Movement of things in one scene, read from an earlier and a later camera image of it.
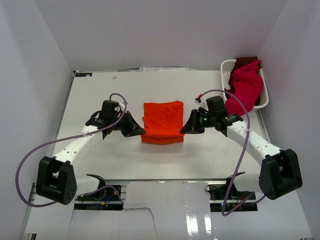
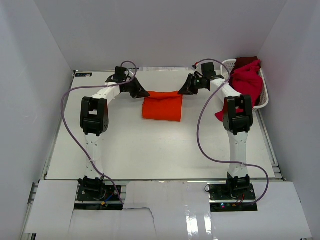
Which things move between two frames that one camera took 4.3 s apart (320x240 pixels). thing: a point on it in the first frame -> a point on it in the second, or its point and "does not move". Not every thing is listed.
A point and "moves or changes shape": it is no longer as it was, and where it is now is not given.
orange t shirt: (163, 122) moves or changes shape
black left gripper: (135, 129) -> (139, 92)
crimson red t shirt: (248, 83) does not move
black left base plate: (107, 199) does not move
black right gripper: (192, 126) -> (188, 88)
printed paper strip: (163, 69) does not move
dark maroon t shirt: (242, 61) does not move
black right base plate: (218, 195) does not move
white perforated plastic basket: (227, 67) does not move
